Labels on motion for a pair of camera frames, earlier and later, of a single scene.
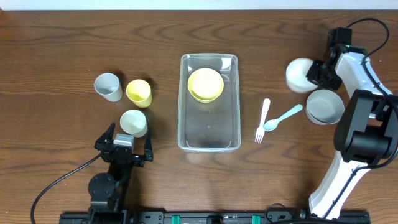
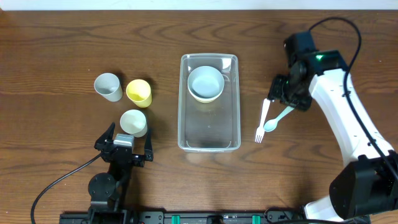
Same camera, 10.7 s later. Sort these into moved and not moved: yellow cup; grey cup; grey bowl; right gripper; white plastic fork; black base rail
Moved: right gripper; grey bowl
Not moved: grey cup; white plastic fork; black base rail; yellow cup
